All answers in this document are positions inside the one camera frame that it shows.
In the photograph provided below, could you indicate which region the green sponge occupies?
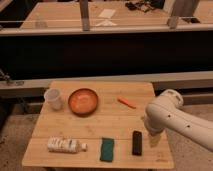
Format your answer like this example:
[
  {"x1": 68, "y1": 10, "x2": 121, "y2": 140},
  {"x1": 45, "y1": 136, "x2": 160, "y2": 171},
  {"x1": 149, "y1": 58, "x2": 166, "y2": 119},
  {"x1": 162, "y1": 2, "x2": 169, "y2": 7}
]
[{"x1": 100, "y1": 138, "x2": 114, "y2": 162}]

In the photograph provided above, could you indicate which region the white paper sheet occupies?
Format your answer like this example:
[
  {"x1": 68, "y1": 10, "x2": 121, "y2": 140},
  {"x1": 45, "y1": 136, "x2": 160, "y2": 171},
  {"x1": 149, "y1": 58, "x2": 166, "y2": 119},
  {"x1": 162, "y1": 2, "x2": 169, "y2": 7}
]
[{"x1": 99, "y1": 9, "x2": 115, "y2": 19}]

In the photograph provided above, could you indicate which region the black cable bundle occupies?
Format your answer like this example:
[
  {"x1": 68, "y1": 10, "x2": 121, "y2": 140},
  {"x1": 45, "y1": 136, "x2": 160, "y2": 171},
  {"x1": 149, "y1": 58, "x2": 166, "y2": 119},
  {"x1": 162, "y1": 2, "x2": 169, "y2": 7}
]
[{"x1": 125, "y1": 0, "x2": 164, "y2": 13}]

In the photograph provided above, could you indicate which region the orange marker pen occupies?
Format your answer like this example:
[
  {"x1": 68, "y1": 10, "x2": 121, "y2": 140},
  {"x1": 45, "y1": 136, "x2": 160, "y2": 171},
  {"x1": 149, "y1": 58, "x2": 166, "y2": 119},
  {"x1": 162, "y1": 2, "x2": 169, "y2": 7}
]
[{"x1": 117, "y1": 97, "x2": 136, "y2": 109}]

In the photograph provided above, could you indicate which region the grey metal post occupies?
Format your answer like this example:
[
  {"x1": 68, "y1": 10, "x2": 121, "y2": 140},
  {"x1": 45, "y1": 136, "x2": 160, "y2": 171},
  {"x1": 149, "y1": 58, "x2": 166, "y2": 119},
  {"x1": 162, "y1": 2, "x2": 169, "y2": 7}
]
[{"x1": 79, "y1": 0, "x2": 90, "y2": 31}]

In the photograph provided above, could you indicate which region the black eraser block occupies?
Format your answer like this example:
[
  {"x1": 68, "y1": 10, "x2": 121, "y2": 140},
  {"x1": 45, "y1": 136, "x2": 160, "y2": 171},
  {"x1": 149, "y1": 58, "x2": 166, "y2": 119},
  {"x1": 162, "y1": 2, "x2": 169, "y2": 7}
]
[{"x1": 132, "y1": 131, "x2": 142, "y2": 156}]

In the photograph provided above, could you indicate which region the grey metal bracket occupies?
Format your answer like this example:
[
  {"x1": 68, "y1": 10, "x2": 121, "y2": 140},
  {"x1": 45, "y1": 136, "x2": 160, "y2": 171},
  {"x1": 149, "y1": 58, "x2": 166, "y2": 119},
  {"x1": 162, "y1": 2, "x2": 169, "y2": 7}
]
[{"x1": 167, "y1": 16, "x2": 179, "y2": 29}]

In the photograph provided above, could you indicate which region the translucent plastic cup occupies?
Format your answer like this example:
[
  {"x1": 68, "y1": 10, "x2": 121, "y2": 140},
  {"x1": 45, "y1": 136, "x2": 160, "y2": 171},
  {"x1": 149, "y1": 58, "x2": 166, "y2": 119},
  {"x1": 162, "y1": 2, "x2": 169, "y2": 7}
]
[{"x1": 44, "y1": 89, "x2": 62, "y2": 110}]

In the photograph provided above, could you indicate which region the orange wooden bowl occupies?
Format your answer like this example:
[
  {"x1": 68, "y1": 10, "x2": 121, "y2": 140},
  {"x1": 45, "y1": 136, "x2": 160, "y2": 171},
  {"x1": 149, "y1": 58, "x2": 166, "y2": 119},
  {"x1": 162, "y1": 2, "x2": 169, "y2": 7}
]
[{"x1": 68, "y1": 88, "x2": 99, "y2": 117}]

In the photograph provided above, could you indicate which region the white plastic bottle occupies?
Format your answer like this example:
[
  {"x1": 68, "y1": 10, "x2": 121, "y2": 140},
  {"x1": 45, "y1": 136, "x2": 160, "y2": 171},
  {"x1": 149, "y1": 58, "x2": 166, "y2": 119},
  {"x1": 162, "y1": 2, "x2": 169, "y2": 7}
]
[{"x1": 47, "y1": 137, "x2": 87, "y2": 154}]

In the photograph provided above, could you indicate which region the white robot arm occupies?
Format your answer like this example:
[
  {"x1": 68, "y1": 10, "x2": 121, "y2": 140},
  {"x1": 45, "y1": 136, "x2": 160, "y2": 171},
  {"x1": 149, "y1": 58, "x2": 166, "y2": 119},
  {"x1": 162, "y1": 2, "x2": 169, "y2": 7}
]
[{"x1": 144, "y1": 89, "x2": 213, "y2": 152}]

